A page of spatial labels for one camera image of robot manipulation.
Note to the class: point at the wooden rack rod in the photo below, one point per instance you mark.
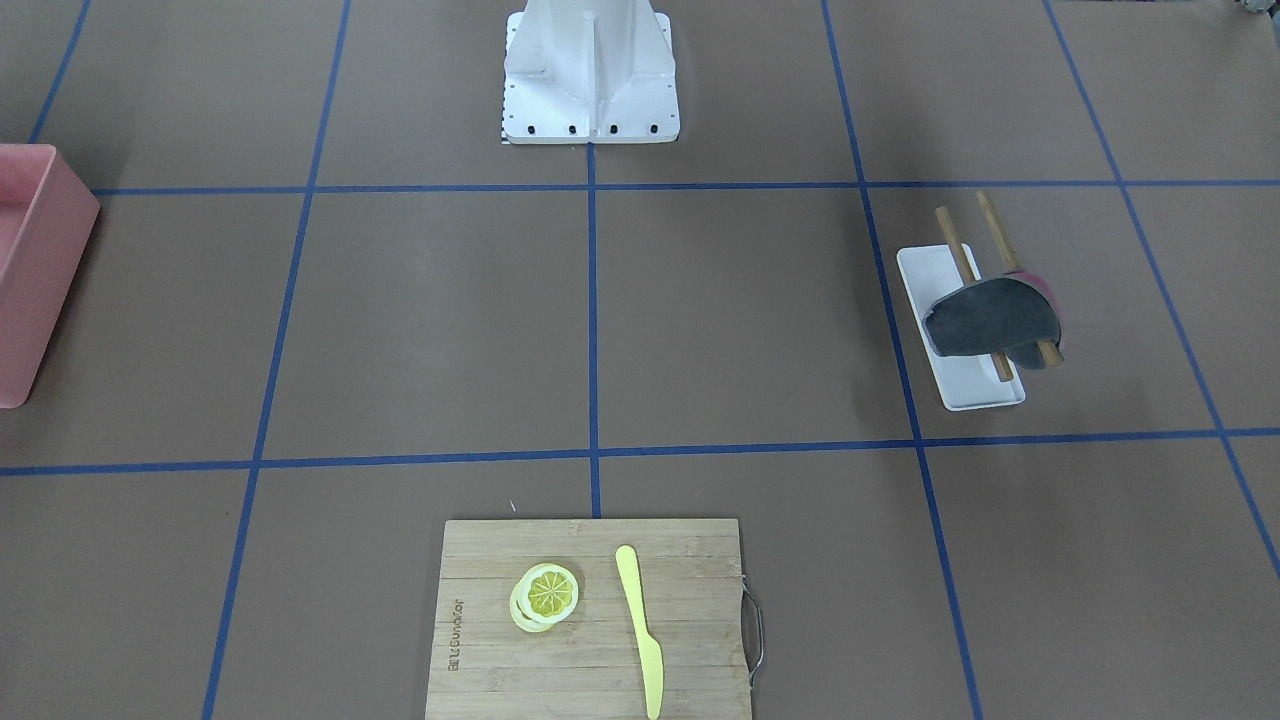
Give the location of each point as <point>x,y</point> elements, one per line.
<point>1048,350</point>
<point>1002,365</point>

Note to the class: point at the wooden rack rod outer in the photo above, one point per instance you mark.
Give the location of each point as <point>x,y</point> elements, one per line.
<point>1048,350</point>

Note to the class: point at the pink plastic bin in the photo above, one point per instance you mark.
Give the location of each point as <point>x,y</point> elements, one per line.
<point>47,215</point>

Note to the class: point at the yellow plastic knife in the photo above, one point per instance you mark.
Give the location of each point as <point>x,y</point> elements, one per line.
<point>648,648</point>

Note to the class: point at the white rack tray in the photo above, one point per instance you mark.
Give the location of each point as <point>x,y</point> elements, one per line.
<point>964,382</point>

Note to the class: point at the wooden rack rod inner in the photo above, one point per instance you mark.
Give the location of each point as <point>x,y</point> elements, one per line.
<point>1002,365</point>

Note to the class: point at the yellow lemon slices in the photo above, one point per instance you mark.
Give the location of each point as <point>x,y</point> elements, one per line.
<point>543,597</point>

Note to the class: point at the bamboo cutting board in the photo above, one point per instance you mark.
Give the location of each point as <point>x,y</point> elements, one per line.
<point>484,667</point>

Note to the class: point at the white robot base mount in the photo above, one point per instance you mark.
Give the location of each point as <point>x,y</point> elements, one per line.
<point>589,72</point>

